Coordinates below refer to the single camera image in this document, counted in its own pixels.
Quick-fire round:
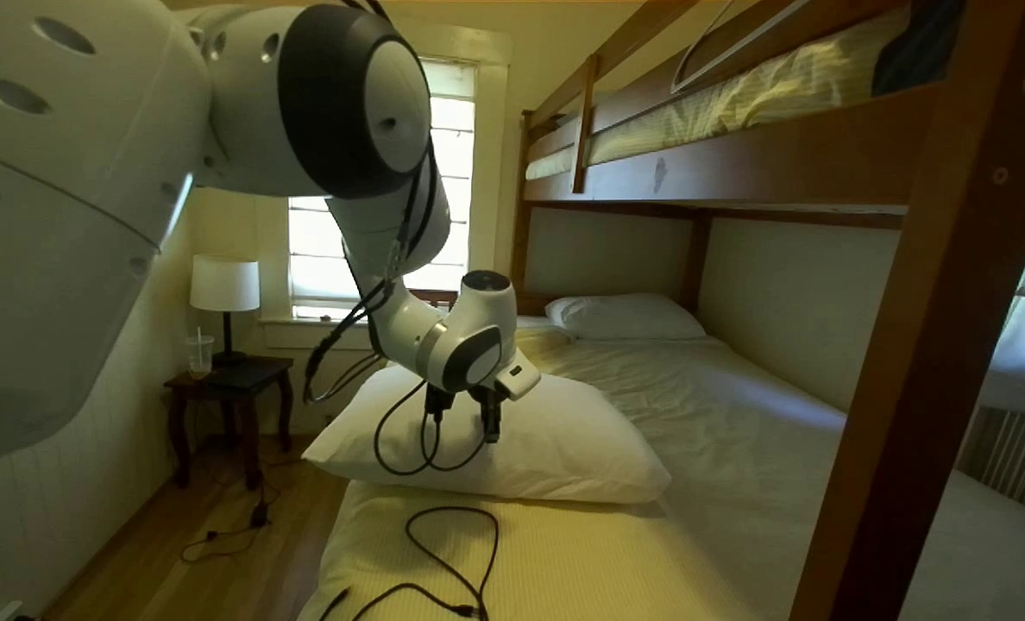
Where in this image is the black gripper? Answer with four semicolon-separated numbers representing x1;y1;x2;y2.
417;377;515;448

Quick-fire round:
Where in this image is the large white pillow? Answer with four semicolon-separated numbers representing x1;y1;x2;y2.
299;362;675;511

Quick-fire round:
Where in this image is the small white pillow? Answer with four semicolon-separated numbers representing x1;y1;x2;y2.
543;288;710;343

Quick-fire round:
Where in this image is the dark wooden nightstand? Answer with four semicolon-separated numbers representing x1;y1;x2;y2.
160;348;299;497

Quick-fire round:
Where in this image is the tall window with blinds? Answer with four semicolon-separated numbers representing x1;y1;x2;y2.
283;57;484;326

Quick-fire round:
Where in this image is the table lamp white shade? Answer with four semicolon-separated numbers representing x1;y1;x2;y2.
185;252;266;371

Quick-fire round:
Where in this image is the clear plastic cup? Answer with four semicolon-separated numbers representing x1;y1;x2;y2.
183;324;218;381

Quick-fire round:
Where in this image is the pale bed sheet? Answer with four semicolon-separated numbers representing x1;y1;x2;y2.
293;309;1025;621

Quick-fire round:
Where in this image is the white upper bunk mattress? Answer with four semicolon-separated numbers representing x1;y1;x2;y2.
526;4;919;183

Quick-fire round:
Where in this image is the window air conditioner unit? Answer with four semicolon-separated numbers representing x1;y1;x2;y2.
956;400;1025;523

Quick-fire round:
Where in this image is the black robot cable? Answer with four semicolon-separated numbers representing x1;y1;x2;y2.
299;141;504;478

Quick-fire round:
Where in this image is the thin black loose cable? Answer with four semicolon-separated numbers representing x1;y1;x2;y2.
314;499;504;621

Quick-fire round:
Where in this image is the black lamp cord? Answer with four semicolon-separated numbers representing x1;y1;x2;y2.
174;486;279;568

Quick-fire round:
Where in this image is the wooden bunk bed frame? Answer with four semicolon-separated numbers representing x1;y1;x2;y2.
508;0;1025;621

